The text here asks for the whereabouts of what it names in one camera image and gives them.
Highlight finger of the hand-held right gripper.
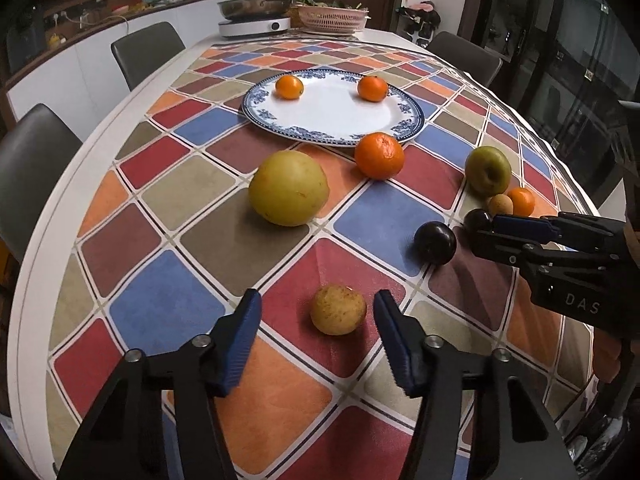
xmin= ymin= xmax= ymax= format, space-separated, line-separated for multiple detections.
xmin=475 ymin=230 xmax=623 ymax=272
xmin=492 ymin=212 xmax=626 ymax=253

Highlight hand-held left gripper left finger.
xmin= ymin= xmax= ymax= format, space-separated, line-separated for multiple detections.
xmin=59 ymin=288 xmax=263 ymax=480

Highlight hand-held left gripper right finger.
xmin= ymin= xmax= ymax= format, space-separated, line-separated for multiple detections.
xmin=372 ymin=289 xmax=581 ymax=480

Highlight small orange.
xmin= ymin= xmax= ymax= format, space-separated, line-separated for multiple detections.
xmin=507 ymin=187 xmax=536 ymax=217

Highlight dark purple plum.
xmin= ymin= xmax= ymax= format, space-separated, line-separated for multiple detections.
xmin=413 ymin=221 xmax=458 ymax=266
xmin=463 ymin=209 xmax=493 ymax=236

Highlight green apple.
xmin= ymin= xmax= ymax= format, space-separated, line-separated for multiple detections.
xmin=465 ymin=146 xmax=512 ymax=197

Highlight large orange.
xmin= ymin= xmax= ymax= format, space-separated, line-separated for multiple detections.
xmin=354 ymin=132 xmax=406 ymax=181

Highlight large yellow pear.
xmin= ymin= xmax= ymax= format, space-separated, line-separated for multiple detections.
xmin=248 ymin=151 xmax=329 ymax=227

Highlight blue rimmed white plate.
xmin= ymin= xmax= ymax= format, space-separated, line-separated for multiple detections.
xmin=242 ymin=68 xmax=426 ymax=148

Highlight colourful checked tablecloth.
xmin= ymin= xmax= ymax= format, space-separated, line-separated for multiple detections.
xmin=45 ymin=40 xmax=601 ymax=480

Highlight grey dining chair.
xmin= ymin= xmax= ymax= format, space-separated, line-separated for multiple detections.
xmin=425 ymin=31 xmax=503 ymax=88
xmin=0 ymin=103 xmax=83 ymax=263
xmin=110 ymin=21 xmax=187 ymax=92

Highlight medium orange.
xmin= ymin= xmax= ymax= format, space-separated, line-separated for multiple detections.
xmin=275 ymin=74 xmax=305 ymax=101
xmin=357 ymin=75 xmax=389 ymax=103

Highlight white shoe rack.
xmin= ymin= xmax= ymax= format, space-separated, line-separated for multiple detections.
xmin=400 ymin=2 xmax=442 ymax=43

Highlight pink plastic basket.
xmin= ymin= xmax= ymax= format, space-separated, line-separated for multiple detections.
xmin=296 ymin=5 xmax=371 ymax=35

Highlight green leafy vegetables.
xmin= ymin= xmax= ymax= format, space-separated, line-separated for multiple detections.
xmin=295 ymin=0 xmax=368 ymax=11

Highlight white induction cooker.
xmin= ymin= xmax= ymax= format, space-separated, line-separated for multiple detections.
xmin=218 ymin=16 xmax=292 ymax=38

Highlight white sideboard cabinet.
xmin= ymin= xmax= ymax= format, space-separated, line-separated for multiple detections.
xmin=5 ymin=0 xmax=296 ymax=131

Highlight steel pot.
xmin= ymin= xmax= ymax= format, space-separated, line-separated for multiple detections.
xmin=217 ymin=0 xmax=295 ymax=18

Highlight black coffee machine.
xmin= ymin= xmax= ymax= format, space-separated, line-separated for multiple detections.
xmin=7 ymin=7 xmax=46 ymax=73

